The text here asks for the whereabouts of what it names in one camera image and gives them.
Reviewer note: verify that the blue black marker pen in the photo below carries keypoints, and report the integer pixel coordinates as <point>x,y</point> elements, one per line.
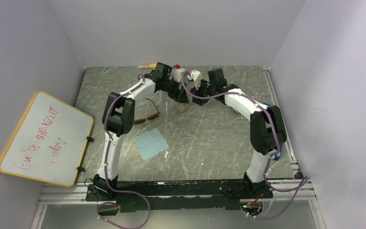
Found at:
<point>277,155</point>

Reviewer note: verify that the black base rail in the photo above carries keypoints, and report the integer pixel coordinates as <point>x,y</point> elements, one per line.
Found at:
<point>192,194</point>

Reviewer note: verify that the pink yellow marker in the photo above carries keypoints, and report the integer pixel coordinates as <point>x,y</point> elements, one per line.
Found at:
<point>147,66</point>

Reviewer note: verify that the left blue cleaning cloth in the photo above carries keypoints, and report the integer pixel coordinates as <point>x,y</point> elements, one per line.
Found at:
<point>150,143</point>

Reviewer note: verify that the yellow framed whiteboard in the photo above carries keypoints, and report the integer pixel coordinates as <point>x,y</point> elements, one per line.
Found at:
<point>49,142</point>

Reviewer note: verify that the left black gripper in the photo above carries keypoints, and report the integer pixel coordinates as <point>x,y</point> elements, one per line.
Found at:
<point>180,96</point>

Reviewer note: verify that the brown glasses case green lining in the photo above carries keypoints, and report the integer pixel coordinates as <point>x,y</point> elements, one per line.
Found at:
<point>183,107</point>

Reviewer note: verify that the brown tinted sunglasses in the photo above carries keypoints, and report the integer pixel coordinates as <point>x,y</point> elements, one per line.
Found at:
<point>150,115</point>

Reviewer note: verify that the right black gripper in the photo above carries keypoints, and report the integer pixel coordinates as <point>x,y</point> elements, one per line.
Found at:
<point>197,92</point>

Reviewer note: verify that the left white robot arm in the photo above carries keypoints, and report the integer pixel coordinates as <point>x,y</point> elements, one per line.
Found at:
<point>119,115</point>

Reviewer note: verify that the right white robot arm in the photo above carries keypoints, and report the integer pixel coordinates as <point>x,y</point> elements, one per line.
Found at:
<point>267,130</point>

